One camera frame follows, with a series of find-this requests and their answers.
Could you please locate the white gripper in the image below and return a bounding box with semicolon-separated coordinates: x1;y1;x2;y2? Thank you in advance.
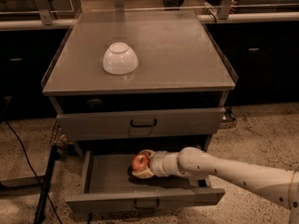
132;149;183;179

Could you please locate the red apple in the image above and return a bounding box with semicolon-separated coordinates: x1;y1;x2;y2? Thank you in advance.
132;153;150;172

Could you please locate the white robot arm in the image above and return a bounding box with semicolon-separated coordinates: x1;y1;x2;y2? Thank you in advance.
132;147;299;224

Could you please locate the grey open middle drawer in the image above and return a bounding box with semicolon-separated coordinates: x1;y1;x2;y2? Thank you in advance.
65;145;225;213

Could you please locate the grey upper drawer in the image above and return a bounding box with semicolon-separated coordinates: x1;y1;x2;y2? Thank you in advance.
57;107;225;141

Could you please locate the grey drawer cabinet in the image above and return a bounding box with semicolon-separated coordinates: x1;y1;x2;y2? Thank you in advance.
43;10;237;154

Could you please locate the white upturned bowl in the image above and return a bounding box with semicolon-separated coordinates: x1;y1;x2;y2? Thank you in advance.
103;42;138;75

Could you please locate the black metal floor bar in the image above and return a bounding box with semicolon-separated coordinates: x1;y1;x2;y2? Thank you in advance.
34;147;58;224

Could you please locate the black floor cable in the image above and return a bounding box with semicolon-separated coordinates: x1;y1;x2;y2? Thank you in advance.
0;109;64;224

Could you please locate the grey metal railing frame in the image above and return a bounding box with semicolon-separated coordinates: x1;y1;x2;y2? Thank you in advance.
0;0;299;32

